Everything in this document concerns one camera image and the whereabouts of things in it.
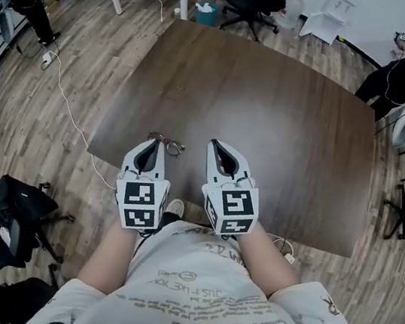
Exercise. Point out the teal waste bin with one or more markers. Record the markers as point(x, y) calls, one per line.
point(205, 14)

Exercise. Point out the brown-framed glasses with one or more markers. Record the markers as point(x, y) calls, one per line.
point(174, 147)

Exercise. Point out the person's beige shoe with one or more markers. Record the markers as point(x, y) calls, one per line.
point(175, 206)

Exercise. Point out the white power strip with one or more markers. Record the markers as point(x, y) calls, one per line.
point(289, 259)

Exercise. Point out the person's right forearm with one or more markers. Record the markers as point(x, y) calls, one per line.
point(263, 258)

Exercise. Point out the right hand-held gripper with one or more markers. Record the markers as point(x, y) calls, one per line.
point(235, 208)

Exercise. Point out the black chair with bag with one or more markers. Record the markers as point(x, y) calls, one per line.
point(23, 213)

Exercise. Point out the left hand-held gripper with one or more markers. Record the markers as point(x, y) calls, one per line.
point(139, 201)

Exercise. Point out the person's white printed shirt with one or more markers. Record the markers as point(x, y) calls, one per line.
point(195, 301)

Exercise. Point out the clear water jug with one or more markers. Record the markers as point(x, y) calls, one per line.
point(289, 13)

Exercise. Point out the white power adapter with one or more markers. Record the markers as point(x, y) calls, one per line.
point(49, 57)

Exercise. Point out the person's left forearm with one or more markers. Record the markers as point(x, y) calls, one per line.
point(107, 257)

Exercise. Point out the white cabinet stand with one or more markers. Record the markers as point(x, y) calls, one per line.
point(330, 17)

